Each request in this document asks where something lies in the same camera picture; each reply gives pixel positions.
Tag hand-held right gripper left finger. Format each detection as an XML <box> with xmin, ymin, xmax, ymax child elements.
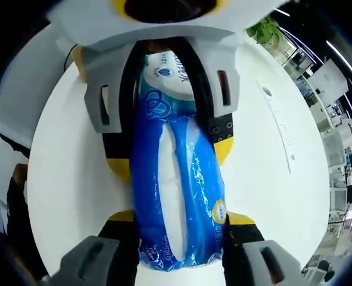
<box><xmin>51</xmin><ymin>209</ymin><xmax>142</xmax><ymax>286</ymax></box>

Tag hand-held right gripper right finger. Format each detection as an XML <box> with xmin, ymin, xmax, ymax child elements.
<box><xmin>222</xmin><ymin>210</ymin><xmax>303</xmax><ymax>286</ymax></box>

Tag blue soft wet wipes pack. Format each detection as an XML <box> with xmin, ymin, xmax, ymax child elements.
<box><xmin>130</xmin><ymin>51</ymin><xmax>229</xmax><ymax>272</ymax></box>

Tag green potted plant white pot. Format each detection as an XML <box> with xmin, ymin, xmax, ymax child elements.
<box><xmin>247</xmin><ymin>17</ymin><xmax>284</xmax><ymax>48</ymax></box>

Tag white table socket panel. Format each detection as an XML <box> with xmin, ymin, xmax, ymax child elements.
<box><xmin>255</xmin><ymin>79</ymin><xmax>295</xmax><ymax>175</ymax></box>

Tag grey mesh office chair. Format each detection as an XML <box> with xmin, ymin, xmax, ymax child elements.
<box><xmin>0</xmin><ymin>22</ymin><xmax>89</xmax><ymax>150</ymax></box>

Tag person's dark trousers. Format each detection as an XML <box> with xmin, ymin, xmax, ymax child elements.
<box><xmin>6</xmin><ymin>163</ymin><xmax>47</xmax><ymax>282</ymax></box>

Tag black cable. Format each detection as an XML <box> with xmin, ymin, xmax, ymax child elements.
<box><xmin>64</xmin><ymin>44</ymin><xmax>78</xmax><ymax>71</ymax></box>

